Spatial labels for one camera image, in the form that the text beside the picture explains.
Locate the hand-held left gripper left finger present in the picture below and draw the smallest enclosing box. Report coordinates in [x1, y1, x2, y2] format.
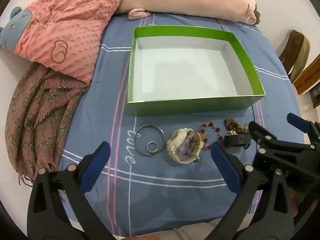
[27, 141, 118, 240]

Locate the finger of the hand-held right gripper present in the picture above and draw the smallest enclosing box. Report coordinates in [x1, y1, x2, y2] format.
[287, 113, 320, 144]
[248, 121, 285, 155]

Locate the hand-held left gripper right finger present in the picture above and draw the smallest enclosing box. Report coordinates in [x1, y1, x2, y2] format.
[211, 141, 297, 240]

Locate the black watch band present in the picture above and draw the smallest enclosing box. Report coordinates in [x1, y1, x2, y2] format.
[223, 133, 251, 149]

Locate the brown bead bracelet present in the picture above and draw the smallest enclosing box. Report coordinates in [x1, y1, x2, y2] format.
[224, 118, 250, 137]

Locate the red bead bracelet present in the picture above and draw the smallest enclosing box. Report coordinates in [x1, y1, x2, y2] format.
[199, 122, 224, 151]

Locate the purple bead bracelet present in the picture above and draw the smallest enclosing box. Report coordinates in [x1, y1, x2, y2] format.
[176, 131, 202, 159]

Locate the cream white chunky bracelet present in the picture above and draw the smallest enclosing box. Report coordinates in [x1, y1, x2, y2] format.
[167, 128, 202, 165]

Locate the green cardboard box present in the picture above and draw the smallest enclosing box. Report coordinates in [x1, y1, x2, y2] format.
[127, 25, 266, 117]

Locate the wooden cabinet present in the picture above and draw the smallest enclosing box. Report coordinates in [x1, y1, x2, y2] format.
[295, 55, 320, 109]

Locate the blue striped bed sheet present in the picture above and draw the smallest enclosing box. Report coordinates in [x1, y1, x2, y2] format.
[59, 12, 304, 239]

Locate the person's light clothing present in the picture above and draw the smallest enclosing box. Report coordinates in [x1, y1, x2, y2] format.
[172, 217, 222, 240]

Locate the wooden chair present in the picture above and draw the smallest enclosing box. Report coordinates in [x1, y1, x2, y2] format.
[278, 30, 312, 85]

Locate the silver bangle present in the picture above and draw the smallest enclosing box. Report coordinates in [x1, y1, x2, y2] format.
[134, 124, 166, 156]

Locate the brown knitted scarf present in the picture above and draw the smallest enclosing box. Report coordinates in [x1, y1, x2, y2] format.
[5, 62, 92, 187]

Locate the pink dotted blanket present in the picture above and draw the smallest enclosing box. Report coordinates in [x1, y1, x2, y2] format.
[0, 0, 135, 83]

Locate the small rhinestone ring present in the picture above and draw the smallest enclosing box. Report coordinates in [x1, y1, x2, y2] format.
[146, 141, 160, 154]

